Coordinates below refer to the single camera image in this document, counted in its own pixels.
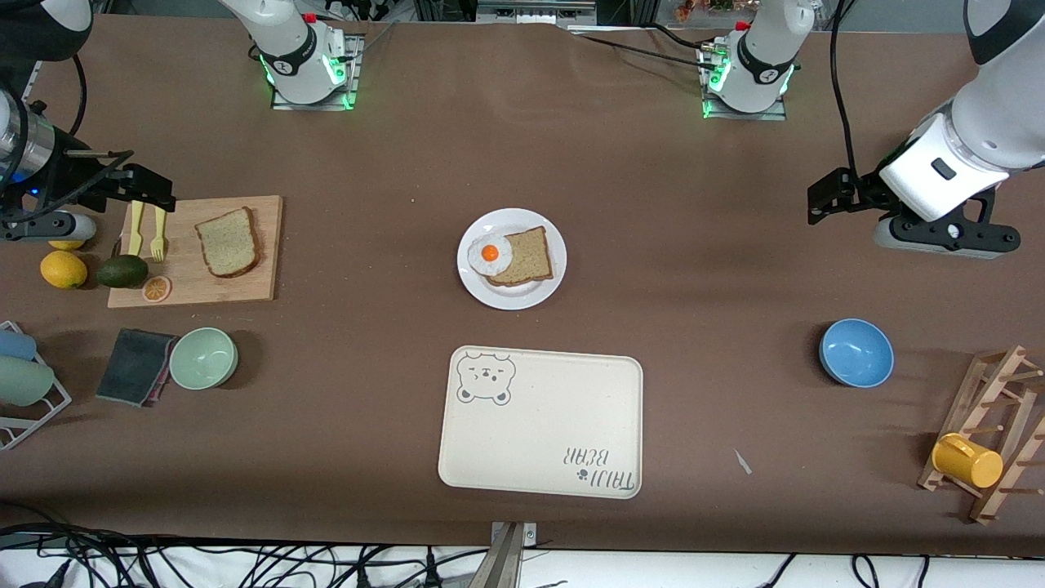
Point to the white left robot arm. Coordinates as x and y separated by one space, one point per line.
763 49

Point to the dark green avocado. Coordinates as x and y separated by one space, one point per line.
122 271

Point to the toy fried egg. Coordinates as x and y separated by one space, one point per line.
490 255

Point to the cream bear print tray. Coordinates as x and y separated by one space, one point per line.
539 425

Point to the yellow plastic knife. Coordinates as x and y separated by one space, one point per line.
135 233

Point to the light blue cup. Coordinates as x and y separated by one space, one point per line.
15 345

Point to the yellow plastic fork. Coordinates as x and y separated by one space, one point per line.
158 237

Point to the orange slice toy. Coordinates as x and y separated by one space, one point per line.
157 289

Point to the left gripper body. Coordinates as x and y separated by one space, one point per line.
864 194

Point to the yellow lemon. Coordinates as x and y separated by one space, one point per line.
64 269
65 244

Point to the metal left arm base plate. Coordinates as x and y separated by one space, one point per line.
743 116

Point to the yellow mug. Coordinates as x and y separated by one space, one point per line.
967 461

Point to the mint green bowl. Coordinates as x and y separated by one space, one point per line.
204 359

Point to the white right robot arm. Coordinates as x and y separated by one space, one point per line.
294 49

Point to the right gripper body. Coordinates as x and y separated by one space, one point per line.
72 174

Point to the colourful toy pile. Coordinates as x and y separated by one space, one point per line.
702 8

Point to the white paper scrap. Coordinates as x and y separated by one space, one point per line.
742 461

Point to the wooden cutting board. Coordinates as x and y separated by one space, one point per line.
237 290

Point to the grey metal box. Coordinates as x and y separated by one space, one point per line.
531 12

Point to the brown bread slice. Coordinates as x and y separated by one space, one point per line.
229 245
531 257

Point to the white round plate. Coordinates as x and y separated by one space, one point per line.
510 298

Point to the pale green cup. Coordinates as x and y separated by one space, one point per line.
23 382

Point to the dark grey folded cloth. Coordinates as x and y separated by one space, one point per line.
131 367

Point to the wooden mug rack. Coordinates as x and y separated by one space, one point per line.
992 392

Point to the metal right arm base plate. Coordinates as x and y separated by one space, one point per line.
310 106

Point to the blue bowl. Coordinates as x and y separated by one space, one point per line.
857 353

